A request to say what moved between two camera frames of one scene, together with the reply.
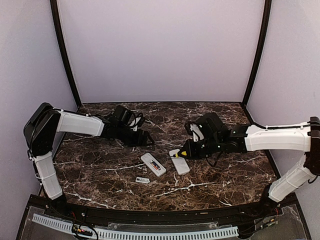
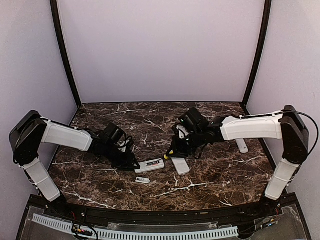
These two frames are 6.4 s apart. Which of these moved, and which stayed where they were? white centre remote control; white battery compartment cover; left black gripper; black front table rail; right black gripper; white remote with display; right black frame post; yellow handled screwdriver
Moved: right black gripper; white remote with display; yellow handled screwdriver; left black gripper
Stayed: white battery compartment cover; right black frame post; white centre remote control; black front table rail
